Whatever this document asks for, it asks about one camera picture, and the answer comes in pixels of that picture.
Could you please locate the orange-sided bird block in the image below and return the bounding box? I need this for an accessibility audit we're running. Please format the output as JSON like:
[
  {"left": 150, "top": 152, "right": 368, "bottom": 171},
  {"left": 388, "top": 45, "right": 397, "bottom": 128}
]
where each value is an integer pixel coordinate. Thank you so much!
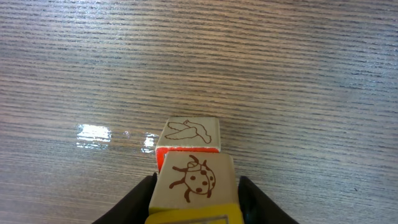
[{"left": 155, "top": 116, "right": 221, "bottom": 170}]

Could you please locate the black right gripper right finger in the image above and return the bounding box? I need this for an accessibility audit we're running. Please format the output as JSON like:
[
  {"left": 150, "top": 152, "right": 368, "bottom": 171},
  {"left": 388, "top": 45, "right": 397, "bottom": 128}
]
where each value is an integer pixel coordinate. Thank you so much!
[{"left": 238, "top": 176, "right": 299, "bottom": 224}]

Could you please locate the yellow-top tower block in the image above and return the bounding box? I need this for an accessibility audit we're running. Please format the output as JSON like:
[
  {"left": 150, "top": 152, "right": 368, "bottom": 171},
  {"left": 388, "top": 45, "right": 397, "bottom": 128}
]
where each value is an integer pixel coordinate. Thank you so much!
[{"left": 145, "top": 151, "right": 243, "bottom": 224}]

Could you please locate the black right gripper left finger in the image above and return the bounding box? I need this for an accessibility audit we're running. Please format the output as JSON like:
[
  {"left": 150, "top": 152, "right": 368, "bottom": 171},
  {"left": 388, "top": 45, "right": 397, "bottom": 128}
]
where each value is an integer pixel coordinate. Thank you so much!
[{"left": 93, "top": 173, "right": 157, "bottom": 224}]

